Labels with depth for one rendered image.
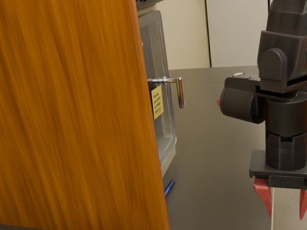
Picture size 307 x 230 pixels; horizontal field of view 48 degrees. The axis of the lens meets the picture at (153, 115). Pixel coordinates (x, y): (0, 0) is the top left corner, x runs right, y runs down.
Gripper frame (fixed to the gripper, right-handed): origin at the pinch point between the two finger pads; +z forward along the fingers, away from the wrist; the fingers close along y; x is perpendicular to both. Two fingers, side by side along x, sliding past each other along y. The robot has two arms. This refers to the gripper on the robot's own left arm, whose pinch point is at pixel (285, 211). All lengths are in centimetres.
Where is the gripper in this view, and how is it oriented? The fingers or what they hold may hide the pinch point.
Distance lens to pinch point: 61.1
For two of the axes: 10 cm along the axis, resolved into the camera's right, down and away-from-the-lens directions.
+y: -9.4, 0.0, 3.5
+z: 1.3, 9.2, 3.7
